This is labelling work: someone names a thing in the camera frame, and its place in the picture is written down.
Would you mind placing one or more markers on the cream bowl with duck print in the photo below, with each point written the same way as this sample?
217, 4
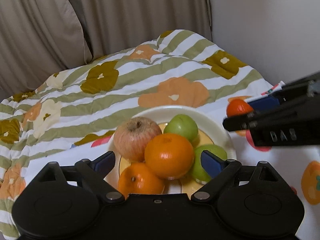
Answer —
220, 132

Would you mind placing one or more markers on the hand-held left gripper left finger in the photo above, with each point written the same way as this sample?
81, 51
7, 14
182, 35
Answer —
105, 163

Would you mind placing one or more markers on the small tangerine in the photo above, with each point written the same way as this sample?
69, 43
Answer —
237, 107

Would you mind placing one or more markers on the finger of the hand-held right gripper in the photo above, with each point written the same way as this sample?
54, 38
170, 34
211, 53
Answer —
237, 123
263, 103

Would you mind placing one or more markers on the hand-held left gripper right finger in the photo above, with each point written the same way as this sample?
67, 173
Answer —
211, 163

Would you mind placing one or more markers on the white fruit-print cloth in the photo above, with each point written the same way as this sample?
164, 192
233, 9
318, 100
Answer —
277, 172

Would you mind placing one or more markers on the red apple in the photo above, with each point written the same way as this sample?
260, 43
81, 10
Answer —
136, 137

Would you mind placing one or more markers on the striped floral blanket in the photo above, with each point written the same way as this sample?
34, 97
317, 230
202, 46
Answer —
120, 80

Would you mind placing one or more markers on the large orange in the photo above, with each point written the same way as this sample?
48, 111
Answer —
168, 156
140, 181

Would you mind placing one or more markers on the green apple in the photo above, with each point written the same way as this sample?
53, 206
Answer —
197, 172
182, 126

